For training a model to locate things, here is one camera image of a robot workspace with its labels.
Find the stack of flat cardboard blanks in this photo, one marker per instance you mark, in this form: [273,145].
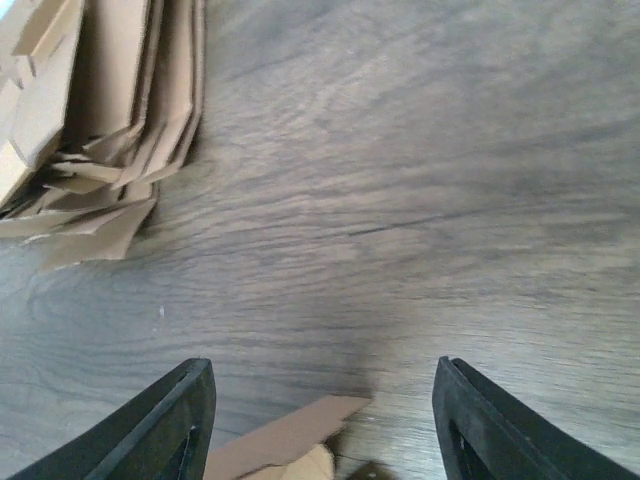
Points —
[100,101]

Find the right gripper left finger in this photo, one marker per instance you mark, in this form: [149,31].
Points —
[164,432]

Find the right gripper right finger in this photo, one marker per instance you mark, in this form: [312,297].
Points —
[486,433]

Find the cardboard box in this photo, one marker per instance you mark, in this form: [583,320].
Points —
[291,447]

